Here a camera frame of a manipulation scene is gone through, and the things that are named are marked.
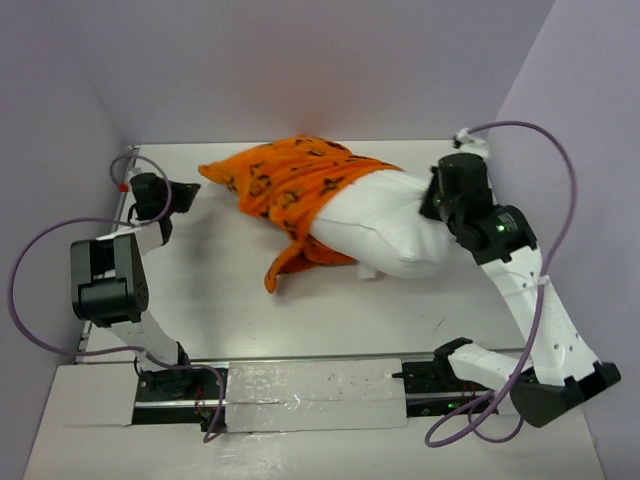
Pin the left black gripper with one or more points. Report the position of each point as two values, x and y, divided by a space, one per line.
183 193

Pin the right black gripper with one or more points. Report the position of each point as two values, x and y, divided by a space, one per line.
429 205

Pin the white pillow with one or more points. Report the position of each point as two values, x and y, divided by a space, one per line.
376 222

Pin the orange patterned pillowcase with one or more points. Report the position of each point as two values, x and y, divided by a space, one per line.
288 182

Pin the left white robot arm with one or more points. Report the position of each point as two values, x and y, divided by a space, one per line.
108 282

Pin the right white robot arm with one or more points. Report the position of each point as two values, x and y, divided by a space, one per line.
560 371

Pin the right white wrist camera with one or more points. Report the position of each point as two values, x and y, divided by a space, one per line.
465 142

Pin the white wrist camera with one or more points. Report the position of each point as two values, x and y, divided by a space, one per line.
465 142
126 184

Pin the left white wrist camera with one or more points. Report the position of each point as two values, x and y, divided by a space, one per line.
126 184

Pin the aluminium mounting rail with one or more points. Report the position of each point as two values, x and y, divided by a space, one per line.
93 338

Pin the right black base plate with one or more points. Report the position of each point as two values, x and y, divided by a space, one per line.
432 391

